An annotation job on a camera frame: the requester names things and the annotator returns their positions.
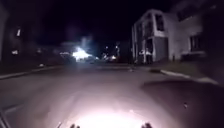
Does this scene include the robot's own part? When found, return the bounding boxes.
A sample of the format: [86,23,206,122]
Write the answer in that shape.
[69,123,81,128]
[141,122,153,128]

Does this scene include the pale kerb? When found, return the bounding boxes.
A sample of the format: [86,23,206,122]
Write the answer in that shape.
[159,68,221,86]
[0,65,64,81]

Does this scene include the white two-storey building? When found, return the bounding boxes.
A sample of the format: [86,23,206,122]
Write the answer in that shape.
[131,8,206,65]

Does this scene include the grey asphalt road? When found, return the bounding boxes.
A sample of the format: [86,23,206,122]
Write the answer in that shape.
[0,64,224,128]

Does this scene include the dark building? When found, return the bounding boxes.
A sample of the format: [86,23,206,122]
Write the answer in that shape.
[0,6,24,64]

